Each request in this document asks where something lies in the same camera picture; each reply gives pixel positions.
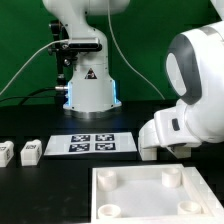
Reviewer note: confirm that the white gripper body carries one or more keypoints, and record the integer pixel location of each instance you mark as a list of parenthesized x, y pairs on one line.
[(168, 128)]

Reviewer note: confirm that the white square table top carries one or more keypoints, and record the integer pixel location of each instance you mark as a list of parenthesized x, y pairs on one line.
[(150, 194)]

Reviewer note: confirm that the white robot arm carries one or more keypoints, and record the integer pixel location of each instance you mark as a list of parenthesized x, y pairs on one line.
[(194, 65)]

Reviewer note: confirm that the white AprilTag marker sheet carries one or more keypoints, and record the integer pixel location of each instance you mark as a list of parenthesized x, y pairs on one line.
[(78, 144)]

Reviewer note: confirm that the silver camera on stand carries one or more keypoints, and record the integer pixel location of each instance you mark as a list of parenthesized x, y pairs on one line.
[(85, 44)]

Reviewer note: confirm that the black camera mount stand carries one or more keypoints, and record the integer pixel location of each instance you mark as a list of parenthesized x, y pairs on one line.
[(64, 58)]

